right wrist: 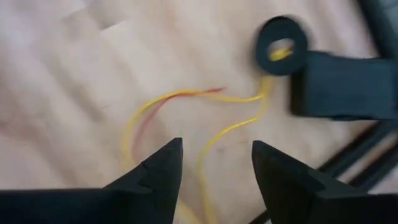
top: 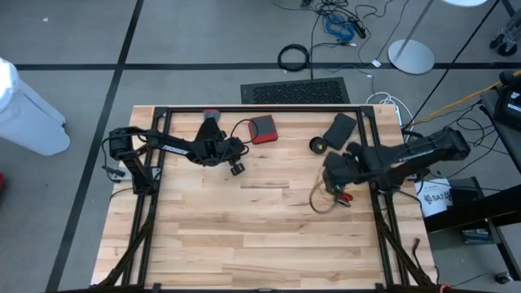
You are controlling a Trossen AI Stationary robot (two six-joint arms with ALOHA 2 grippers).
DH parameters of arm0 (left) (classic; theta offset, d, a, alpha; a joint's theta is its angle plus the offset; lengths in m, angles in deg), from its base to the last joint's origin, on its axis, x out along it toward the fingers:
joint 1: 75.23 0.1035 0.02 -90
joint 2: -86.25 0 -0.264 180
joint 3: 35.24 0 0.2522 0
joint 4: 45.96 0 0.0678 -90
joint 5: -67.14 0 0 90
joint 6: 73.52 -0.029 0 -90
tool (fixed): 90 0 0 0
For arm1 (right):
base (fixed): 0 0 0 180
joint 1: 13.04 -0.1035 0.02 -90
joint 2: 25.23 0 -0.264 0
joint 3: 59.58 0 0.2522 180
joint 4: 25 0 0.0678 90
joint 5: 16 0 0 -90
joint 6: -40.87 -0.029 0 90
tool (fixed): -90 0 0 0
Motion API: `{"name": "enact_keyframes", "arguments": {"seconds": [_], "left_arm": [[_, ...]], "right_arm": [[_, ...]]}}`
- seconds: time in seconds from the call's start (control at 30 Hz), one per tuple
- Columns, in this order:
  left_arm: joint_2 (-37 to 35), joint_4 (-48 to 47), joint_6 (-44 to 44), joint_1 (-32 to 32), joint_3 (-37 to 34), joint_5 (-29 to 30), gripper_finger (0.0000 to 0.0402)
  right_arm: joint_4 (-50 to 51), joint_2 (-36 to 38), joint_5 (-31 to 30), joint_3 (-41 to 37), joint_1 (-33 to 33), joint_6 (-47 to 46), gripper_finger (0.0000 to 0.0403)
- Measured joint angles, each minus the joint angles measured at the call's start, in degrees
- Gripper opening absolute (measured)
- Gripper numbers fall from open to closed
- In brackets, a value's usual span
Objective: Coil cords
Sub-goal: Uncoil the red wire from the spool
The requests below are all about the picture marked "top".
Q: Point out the grey round floor stand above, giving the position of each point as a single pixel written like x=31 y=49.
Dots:
x=411 y=57

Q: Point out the black metal table frame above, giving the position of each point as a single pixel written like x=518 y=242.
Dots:
x=264 y=109

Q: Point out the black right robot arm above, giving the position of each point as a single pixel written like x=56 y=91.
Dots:
x=423 y=150

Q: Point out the white disc black pole stand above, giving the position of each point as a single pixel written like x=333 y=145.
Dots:
x=464 y=2

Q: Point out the white cylindrical container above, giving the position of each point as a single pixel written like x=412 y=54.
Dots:
x=24 y=122

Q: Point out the red box black lid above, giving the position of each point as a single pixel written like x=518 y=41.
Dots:
x=263 y=128

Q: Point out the red clamp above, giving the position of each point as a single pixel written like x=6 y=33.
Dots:
x=444 y=287

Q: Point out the black equipment cart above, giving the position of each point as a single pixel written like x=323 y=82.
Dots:
x=509 y=110

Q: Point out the black zip pouch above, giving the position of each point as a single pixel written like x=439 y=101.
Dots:
x=342 y=128

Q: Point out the small white plug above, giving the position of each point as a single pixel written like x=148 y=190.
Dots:
x=376 y=63

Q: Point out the black low shelf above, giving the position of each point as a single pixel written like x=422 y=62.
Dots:
x=468 y=211

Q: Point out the grey wheeled cart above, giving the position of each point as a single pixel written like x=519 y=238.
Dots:
x=506 y=45

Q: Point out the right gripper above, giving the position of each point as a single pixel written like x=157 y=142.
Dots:
x=340 y=171

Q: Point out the black floor vent grille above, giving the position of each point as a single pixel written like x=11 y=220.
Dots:
x=297 y=91

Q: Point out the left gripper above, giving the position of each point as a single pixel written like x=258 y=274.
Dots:
x=228 y=150

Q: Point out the black glove red cuff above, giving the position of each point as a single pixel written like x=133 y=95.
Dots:
x=208 y=126

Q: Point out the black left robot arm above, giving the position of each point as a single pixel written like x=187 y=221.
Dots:
x=175 y=149

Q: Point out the blue box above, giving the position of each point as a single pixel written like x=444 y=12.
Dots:
x=476 y=236

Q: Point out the black caster wheel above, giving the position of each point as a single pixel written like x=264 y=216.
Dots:
x=504 y=277

